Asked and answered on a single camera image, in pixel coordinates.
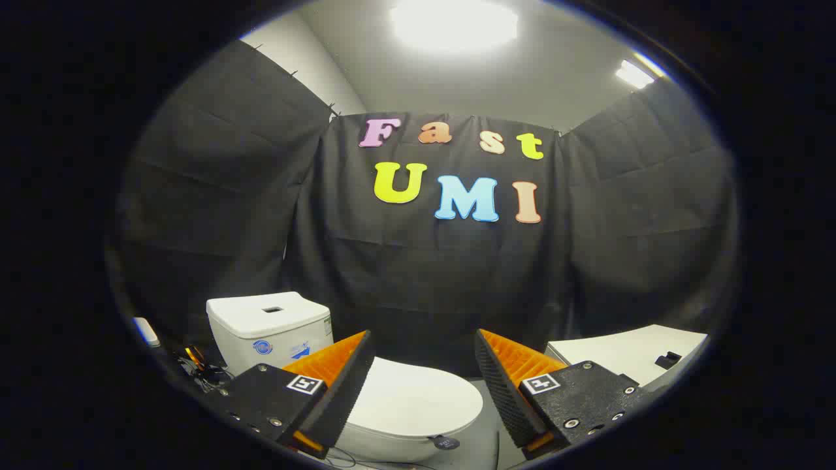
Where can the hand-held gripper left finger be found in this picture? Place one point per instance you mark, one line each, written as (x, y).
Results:
(339, 398)

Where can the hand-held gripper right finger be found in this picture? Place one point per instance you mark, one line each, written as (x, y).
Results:
(503, 391)

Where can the black backdrop cloth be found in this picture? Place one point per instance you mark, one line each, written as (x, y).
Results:
(424, 281)

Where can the small black object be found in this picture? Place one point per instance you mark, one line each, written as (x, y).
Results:
(668, 360)

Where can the small white object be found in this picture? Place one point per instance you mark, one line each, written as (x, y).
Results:
(146, 331)

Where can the small rectangular ceiling light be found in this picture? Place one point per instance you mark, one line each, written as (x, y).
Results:
(633, 74)

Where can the large round ceiling light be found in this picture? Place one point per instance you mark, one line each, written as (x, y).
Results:
(454, 23)

